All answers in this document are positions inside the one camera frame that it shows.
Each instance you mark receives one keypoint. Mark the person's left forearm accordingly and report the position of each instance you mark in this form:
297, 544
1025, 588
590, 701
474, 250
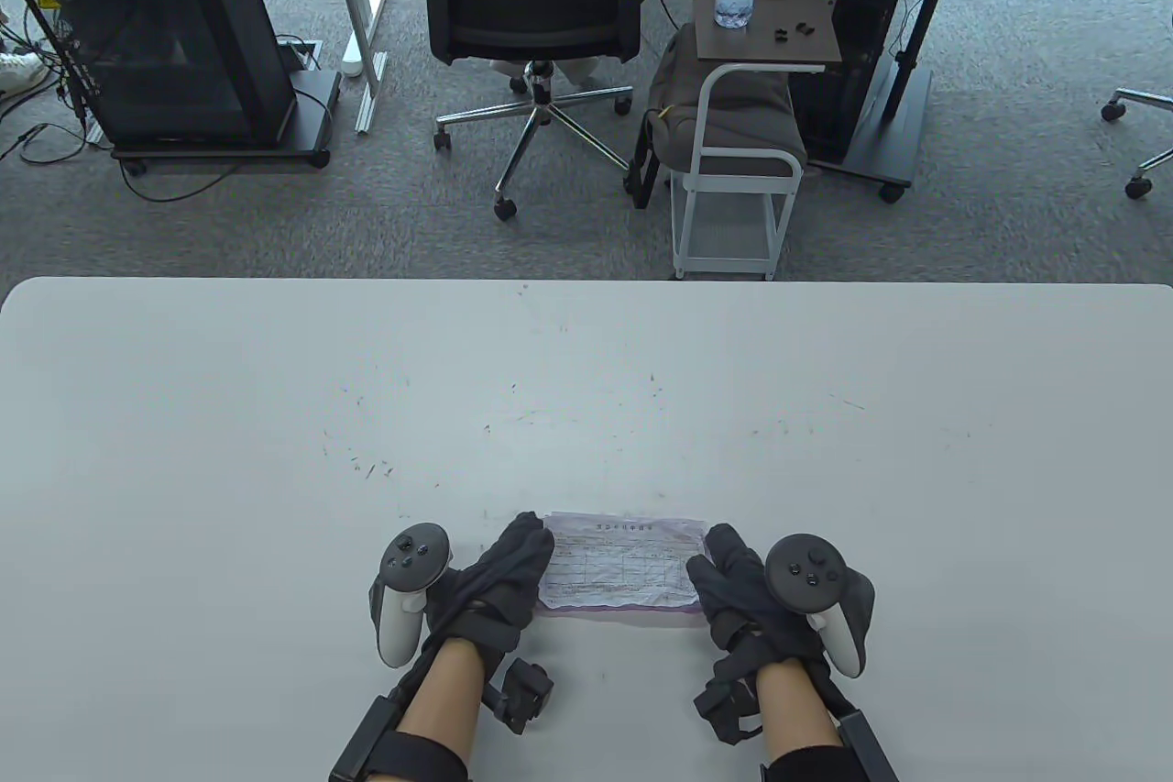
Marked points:
444, 695

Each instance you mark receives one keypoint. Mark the white paper invoice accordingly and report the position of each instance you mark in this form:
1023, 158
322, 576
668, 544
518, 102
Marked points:
623, 562

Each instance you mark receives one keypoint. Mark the person's left hand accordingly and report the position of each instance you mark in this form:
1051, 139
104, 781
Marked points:
499, 580

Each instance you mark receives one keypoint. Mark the pink paper invoice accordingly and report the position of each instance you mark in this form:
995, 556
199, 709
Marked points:
623, 611

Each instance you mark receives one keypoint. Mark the black and grey hand controller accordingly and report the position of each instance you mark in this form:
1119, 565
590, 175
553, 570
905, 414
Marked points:
412, 557
806, 576

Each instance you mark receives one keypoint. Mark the floor socket box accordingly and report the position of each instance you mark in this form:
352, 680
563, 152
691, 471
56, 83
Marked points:
298, 55

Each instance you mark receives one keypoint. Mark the black standing desk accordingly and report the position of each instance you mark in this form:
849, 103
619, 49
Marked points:
903, 140

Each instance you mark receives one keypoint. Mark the white power strip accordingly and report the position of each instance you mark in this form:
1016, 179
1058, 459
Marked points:
18, 73

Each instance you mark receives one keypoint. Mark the brown side table white frame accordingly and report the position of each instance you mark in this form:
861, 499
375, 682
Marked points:
797, 49

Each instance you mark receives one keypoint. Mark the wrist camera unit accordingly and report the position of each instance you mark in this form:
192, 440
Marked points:
522, 695
729, 709

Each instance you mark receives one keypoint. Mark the black wheeled platform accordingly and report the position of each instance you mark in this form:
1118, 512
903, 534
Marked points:
312, 99

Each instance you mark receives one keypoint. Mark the grey fabric bag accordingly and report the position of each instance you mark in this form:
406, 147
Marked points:
674, 99

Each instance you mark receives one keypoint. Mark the person's right hand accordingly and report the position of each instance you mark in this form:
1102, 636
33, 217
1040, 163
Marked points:
742, 599

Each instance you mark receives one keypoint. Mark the black glass computer case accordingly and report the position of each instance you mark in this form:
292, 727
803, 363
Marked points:
156, 39

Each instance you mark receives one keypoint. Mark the black forearm band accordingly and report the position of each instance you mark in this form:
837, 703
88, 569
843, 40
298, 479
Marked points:
403, 759
825, 764

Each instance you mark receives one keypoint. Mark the black computer tower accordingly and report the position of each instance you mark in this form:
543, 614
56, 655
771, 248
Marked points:
871, 12

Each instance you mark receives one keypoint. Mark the chrome chair base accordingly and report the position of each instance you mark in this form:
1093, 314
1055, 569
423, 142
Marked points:
1150, 163

